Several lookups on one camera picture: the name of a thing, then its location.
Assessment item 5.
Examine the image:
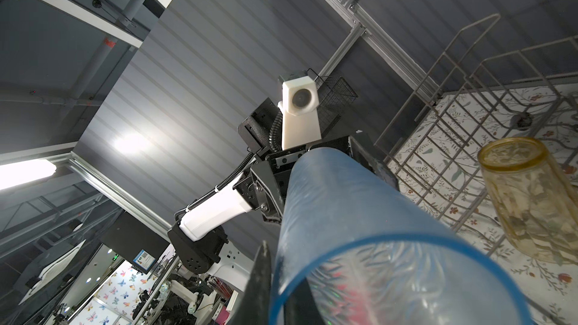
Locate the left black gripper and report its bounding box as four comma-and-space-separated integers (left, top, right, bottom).
245, 132, 400, 224

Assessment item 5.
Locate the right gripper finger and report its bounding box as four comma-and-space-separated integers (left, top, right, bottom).
228, 242, 271, 325

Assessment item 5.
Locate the blue translucent cup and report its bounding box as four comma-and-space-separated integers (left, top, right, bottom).
269, 147, 532, 324

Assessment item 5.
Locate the yellow glass cup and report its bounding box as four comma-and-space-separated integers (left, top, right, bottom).
478, 137, 577, 265

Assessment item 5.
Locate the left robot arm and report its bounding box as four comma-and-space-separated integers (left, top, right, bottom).
168, 90, 399, 291

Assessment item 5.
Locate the floral table mat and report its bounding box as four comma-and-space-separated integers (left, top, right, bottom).
386, 84, 577, 324

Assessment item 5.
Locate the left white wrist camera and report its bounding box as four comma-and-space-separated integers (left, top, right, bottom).
278, 72, 322, 150

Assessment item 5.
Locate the black wire wall basket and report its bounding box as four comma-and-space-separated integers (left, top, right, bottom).
306, 69, 358, 137

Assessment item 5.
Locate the grey wire dish rack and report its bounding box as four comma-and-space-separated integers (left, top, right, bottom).
374, 12, 578, 254

